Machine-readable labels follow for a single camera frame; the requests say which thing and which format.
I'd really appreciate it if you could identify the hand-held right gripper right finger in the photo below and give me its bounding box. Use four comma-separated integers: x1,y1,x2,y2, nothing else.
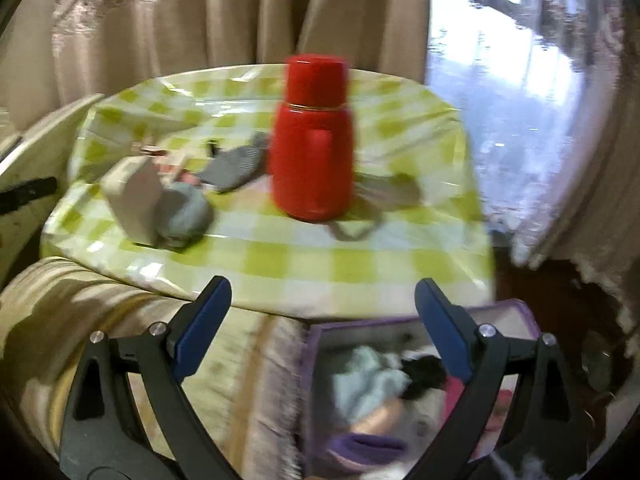
404,278,587,480

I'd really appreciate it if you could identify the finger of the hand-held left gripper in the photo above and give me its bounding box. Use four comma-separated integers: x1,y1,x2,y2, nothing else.
0,177,58,213

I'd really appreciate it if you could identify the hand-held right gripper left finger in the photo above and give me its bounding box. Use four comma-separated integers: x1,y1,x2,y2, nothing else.
59,275,238,480

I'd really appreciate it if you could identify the black scrunchie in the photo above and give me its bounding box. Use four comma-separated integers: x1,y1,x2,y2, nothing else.
400,355,448,401

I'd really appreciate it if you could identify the pink cloth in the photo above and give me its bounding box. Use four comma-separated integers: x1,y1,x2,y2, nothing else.
442,375,466,411

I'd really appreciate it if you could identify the light blue fluffy towel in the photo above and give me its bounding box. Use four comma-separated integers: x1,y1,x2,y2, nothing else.
332,345,408,423

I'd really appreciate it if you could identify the purple storage box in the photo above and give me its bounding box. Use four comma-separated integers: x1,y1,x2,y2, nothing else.
300,299,543,480

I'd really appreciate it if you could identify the purple fluffy sock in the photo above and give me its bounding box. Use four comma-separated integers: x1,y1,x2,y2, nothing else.
325,430,408,471

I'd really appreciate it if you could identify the white perforated plastic box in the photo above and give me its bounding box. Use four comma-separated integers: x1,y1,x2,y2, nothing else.
102,157,163,247

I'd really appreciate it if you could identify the grey-blue rolled sock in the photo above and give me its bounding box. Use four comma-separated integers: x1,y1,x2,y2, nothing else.
155,182,213,248

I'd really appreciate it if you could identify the green white checkered tablecloth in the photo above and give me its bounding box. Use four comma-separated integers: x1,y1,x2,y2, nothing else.
40,64,496,318

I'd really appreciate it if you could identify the colourful printed cloth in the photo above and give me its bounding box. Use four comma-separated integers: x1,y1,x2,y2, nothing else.
157,157,201,186

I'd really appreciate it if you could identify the round grey object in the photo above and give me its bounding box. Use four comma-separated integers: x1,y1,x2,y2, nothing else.
580,330,616,393

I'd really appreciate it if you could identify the dark grey sock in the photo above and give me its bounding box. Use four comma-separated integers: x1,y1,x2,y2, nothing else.
197,132,268,193

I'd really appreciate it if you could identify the red thermos bottle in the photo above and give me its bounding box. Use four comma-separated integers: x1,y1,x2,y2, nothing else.
266,54,357,222

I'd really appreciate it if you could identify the sheer floral curtain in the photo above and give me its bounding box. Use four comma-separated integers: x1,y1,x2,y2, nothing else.
425,0,640,271

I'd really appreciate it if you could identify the brown patterned curtain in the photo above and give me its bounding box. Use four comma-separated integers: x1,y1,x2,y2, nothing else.
0,0,433,131

